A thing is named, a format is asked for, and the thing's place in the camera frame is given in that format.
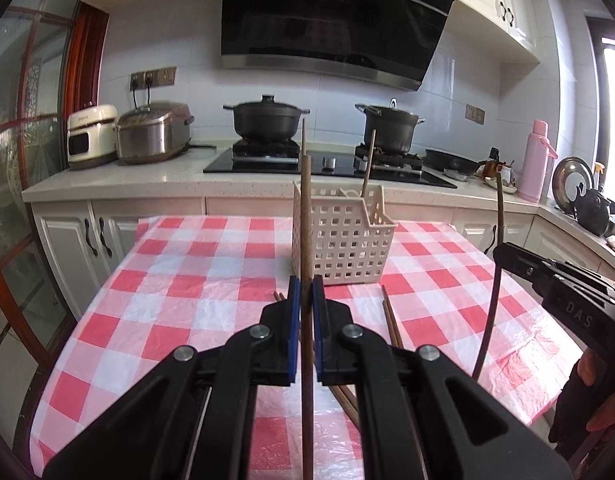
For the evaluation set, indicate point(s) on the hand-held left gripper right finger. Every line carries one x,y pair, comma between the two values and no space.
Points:
318,320

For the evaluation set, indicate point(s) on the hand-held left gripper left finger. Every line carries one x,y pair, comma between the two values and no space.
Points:
293,320

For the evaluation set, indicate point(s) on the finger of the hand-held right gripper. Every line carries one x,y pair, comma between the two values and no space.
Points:
522,262
592,280

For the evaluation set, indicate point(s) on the dark wooden chopstick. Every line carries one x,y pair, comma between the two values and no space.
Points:
306,210
341,400
495,285
390,317
348,407
395,327
303,135
369,160

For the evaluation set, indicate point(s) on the cream plastic utensil basket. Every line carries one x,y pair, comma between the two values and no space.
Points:
347,245

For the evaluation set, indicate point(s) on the person's right hand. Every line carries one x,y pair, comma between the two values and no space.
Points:
572,410

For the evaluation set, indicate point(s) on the white base cabinet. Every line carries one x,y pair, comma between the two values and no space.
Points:
475,230
67,245
552,237

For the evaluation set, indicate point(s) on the black kettle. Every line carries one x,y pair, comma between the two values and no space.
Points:
592,212

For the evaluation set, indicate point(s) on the small dish with jars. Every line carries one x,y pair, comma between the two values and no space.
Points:
505,180

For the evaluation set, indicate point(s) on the glass pot lid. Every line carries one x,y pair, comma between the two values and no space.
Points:
567,180

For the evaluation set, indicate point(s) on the pink thermos flask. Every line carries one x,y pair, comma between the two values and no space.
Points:
533,165

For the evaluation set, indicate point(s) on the spray bottle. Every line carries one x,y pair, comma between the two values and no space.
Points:
599,172

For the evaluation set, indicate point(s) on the red white checked tablecloth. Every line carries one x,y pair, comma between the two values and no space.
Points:
187,285

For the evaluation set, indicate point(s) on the black frying pan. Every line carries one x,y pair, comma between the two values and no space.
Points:
450,160

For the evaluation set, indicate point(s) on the black glass gas hob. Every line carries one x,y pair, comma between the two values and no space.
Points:
267,167

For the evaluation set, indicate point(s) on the black stock pot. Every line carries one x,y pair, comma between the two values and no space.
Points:
390,127

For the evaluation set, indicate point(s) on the black casserole pot with lid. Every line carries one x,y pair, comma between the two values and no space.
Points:
267,120

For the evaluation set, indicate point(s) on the beige stone countertop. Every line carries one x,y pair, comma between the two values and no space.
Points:
137,180

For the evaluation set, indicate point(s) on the silver rice cooker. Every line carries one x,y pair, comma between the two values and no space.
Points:
152,132

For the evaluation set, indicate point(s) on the white countertop oven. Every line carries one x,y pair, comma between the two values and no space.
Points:
90,135

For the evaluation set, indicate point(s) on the black range hood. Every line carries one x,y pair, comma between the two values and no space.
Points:
337,15

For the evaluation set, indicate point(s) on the wooden framed glass door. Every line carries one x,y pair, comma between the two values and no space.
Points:
82,60

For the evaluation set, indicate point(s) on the single wall socket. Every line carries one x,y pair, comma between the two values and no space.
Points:
475,114

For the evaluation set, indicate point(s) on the triple wall socket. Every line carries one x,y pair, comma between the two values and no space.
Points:
155,77

